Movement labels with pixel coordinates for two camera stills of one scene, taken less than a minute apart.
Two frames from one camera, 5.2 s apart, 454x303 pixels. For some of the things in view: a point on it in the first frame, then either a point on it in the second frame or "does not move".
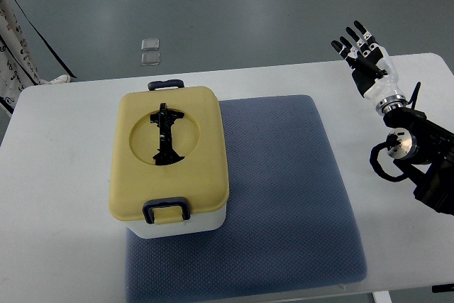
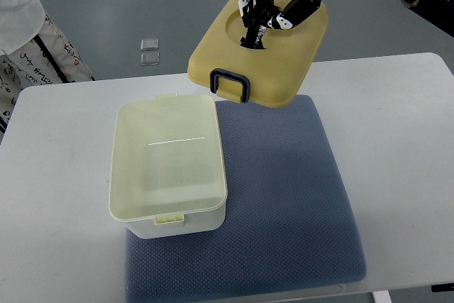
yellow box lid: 168,142 to 268,77
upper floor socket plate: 150,44 does not move
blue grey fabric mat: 287,222 does not move
